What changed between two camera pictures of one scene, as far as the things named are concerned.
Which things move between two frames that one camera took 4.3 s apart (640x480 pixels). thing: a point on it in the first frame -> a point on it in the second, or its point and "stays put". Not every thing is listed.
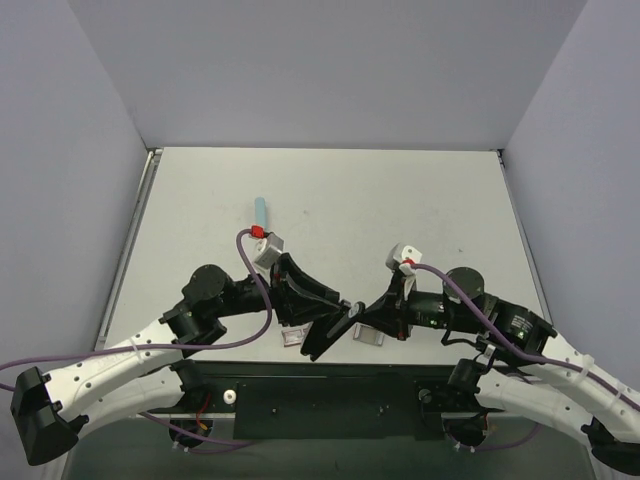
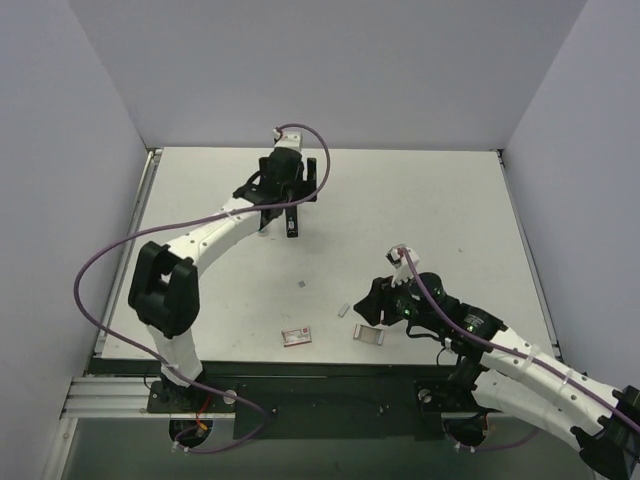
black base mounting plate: x=392 y=399 stays put
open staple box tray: x=367 y=334 stays put
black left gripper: x=282 y=289 -> x=288 y=195
